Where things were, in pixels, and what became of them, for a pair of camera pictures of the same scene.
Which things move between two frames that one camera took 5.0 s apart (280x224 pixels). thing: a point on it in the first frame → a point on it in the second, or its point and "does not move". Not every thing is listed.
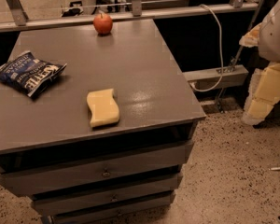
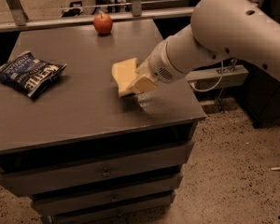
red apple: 103,23 does not move
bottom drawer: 141,215 does not move
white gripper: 275,36 → 159,61
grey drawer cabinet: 46,149 does not move
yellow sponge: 104,107 → 122,72
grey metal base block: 208,78 does not move
